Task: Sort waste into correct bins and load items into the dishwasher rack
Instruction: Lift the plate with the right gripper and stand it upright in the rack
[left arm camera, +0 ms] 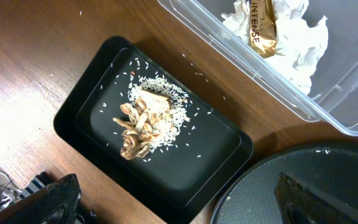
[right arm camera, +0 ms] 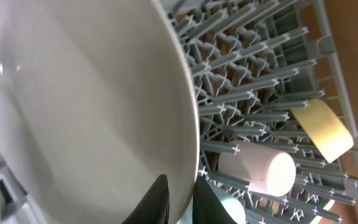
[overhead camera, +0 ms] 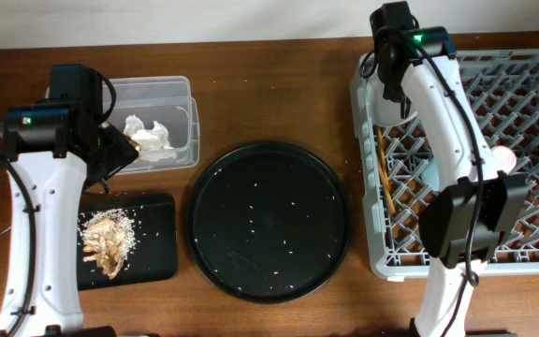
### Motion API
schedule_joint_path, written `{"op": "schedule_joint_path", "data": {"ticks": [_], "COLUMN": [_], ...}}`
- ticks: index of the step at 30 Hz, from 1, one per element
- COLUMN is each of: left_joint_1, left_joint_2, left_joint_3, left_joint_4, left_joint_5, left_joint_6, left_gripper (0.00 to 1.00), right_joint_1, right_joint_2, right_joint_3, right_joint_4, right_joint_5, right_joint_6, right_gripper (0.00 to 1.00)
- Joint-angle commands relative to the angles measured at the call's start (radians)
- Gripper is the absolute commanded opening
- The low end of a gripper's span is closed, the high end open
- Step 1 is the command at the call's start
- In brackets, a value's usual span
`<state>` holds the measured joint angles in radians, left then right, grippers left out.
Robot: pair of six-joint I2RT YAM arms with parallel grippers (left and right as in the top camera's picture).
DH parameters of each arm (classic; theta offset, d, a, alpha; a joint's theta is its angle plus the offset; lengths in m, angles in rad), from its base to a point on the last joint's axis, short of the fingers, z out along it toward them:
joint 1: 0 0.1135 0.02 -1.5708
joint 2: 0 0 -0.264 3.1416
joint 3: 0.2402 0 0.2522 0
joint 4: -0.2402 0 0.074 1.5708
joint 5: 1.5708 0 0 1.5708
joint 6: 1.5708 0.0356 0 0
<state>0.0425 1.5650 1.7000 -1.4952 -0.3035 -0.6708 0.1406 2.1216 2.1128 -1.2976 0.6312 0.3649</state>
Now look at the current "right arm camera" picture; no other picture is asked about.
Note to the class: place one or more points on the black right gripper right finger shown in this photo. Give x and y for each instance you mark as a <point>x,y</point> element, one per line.
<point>207,209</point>

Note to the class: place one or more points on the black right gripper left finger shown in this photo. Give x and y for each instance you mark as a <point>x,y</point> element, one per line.
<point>155,205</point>

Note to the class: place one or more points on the blue cup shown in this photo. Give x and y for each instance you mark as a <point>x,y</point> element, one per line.
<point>233,207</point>

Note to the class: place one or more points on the pink cup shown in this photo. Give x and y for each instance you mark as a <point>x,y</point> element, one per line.
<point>268,171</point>

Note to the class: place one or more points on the grey plate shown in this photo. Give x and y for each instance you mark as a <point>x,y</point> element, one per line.
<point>96,102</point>

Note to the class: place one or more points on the yellow bowl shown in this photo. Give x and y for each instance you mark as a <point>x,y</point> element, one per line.
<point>324,128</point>

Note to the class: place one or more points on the grey dishwasher rack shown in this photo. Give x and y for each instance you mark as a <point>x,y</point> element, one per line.
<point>250,64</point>

